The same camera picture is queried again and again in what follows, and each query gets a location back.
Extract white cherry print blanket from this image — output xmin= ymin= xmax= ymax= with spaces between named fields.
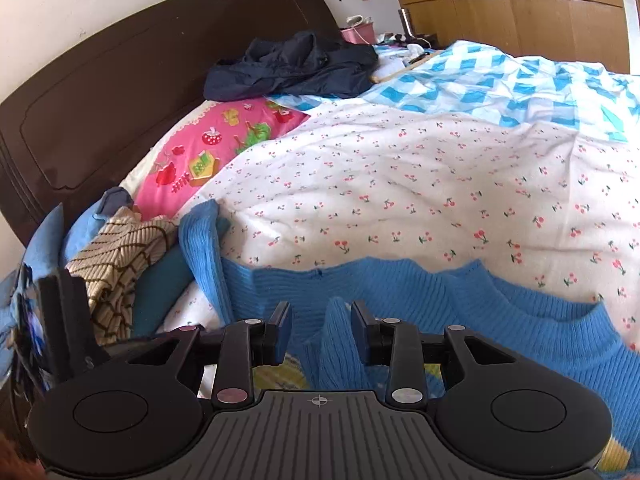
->
xmin=159 ymin=95 xmax=640 ymax=352

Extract dark navy jacket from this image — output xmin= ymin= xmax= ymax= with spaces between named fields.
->
xmin=204 ymin=30 xmax=380 ymax=102

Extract pink printed pillow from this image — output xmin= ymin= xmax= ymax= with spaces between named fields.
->
xmin=120 ymin=97 xmax=311 ymax=222

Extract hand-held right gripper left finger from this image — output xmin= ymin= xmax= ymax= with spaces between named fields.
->
xmin=125 ymin=301 xmax=294 ymax=409

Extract blue knit sweater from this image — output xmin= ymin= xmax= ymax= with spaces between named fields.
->
xmin=179 ymin=199 xmax=626 ymax=442

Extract blue white checkered quilt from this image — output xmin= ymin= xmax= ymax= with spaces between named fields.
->
xmin=267 ymin=40 xmax=640 ymax=144

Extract beige striped knit garment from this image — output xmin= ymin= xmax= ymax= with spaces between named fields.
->
xmin=65 ymin=206 xmax=179 ymax=347

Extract light blue garment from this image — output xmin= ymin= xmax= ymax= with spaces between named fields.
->
xmin=22 ymin=202 xmax=109 ymax=287

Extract grey blue garment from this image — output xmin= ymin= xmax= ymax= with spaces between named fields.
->
xmin=97 ymin=186 xmax=135 ymax=221

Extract wooden stick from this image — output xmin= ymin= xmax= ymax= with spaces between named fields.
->
xmin=370 ymin=49 xmax=444 ymax=83

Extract teal garment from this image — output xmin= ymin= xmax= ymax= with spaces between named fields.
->
xmin=131 ymin=247 xmax=199 ymax=339

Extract wooden wardrobe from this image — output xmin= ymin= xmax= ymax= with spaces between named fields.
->
xmin=384 ymin=0 xmax=632 ymax=74

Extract pink basket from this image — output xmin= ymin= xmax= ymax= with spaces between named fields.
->
xmin=341 ymin=22 xmax=376 ymax=46

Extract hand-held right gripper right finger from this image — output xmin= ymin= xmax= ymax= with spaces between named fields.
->
xmin=351 ymin=300 xmax=517 ymax=407

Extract dark brown wooden headboard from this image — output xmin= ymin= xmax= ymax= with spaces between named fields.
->
xmin=0 ymin=0 xmax=342 ymax=252

